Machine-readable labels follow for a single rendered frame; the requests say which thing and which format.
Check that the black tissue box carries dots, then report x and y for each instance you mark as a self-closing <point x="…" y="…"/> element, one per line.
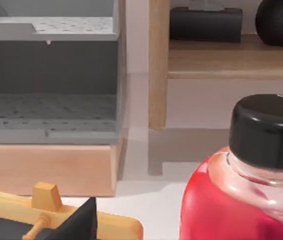
<point x="205" y="25"/>

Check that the grey pierced drawer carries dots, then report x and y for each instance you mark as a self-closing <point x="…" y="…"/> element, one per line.
<point x="49" y="87"/>

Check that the round black vase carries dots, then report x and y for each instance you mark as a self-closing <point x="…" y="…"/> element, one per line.
<point x="279" y="22"/>

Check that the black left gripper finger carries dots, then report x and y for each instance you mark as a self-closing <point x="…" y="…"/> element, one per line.
<point x="81" y="222"/>

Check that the pale wooden drawer front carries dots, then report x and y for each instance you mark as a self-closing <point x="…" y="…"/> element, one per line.
<point x="46" y="170"/>

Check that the wooden framed blackboard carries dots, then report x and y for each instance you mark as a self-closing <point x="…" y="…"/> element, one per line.
<point x="14" y="207"/>

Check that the wooden open shelf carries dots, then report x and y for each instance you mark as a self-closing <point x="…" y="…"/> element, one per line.
<point x="206" y="65"/>

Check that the red bottle with black cap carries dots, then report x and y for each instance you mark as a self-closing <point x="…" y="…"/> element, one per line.
<point x="234" y="200"/>

